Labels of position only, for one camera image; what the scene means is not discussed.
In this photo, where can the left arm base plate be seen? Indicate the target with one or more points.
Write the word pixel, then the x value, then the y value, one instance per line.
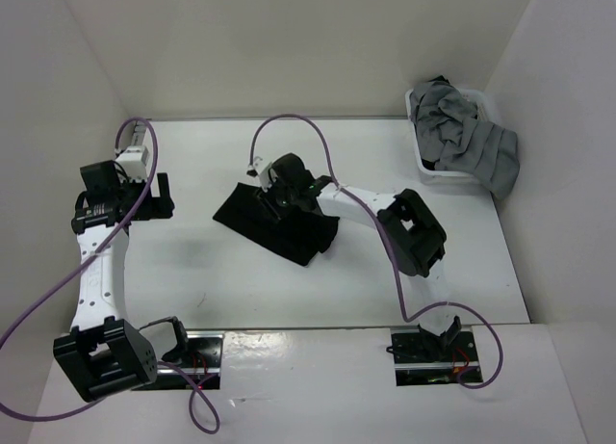
pixel 202 363

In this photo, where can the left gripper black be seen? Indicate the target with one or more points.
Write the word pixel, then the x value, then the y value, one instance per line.
pixel 157 207

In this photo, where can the black skirt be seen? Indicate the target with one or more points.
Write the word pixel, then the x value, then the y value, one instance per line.
pixel 296 235

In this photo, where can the grey skirt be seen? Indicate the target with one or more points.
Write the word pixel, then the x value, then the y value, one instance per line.
pixel 452 136

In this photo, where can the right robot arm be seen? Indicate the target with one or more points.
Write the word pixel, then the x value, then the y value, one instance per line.
pixel 413 238

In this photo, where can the white plastic basket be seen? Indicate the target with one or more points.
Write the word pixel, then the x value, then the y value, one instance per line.
pixel 486 111

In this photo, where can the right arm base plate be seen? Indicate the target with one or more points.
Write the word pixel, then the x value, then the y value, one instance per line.
pixel 413 365

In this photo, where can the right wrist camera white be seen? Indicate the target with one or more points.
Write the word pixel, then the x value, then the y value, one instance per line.
pixel 261 171

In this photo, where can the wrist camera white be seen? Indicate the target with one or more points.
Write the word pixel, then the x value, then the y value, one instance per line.
pixel 133 161
pixel 261 171

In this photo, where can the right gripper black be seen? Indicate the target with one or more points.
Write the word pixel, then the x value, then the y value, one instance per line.
pixel 269 201

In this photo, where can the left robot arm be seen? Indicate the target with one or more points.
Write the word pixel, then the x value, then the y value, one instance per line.
pixel 103 354

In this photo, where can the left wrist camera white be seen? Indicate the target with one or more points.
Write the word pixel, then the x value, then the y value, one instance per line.
pixel 133 161

